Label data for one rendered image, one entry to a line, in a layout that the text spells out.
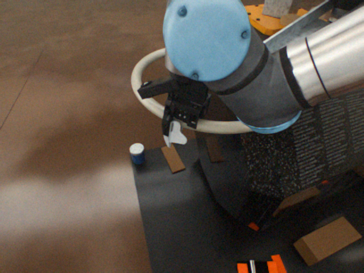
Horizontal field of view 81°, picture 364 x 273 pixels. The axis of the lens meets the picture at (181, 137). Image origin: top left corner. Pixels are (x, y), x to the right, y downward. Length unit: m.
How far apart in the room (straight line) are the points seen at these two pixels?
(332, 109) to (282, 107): 0.68
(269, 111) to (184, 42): 0.15
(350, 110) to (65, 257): 1.55
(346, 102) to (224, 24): 0.85
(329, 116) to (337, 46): 0.69
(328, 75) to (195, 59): 0.15
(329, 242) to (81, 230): 1.38
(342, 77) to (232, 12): 0.14
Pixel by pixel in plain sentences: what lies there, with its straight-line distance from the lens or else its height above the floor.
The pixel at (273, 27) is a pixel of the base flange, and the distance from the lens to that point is 1.68.
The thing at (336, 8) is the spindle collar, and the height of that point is 1.04.
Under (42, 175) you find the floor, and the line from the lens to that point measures 1.85.
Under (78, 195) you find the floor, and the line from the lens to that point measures 1.63.
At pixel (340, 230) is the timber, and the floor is 0.13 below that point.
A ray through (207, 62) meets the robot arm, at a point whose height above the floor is 1.20.
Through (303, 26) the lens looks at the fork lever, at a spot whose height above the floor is 0.99.
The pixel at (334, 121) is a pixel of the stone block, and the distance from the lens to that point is 0.99.
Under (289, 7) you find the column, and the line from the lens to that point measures 1.80.
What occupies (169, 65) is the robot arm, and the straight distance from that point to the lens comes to 0.41.
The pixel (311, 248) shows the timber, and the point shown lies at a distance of 1.39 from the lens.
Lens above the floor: 1.31
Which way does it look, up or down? 47 degrees down
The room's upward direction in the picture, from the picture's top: straight up
